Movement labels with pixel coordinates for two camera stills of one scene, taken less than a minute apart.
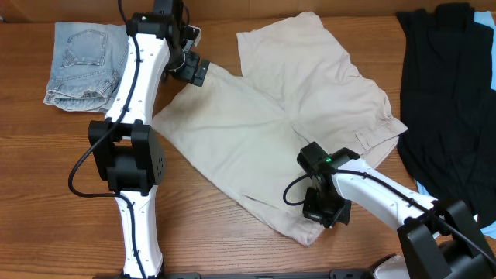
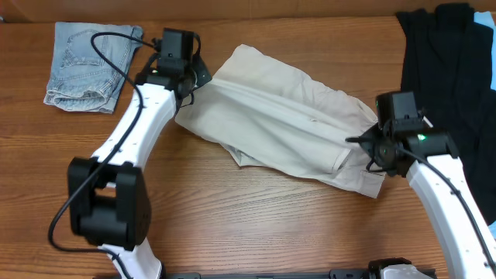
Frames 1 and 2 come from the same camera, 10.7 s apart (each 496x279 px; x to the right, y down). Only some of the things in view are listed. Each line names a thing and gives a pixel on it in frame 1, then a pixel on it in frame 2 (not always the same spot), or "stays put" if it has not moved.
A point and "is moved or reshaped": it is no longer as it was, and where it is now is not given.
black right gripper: x=323 y=211 to x=372 y=140
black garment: x=447 y=110 stays put
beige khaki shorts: x=297 y=95 is moved or reshaped
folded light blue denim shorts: x=89 y=64 stays put
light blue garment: x=487 y=18 stays put
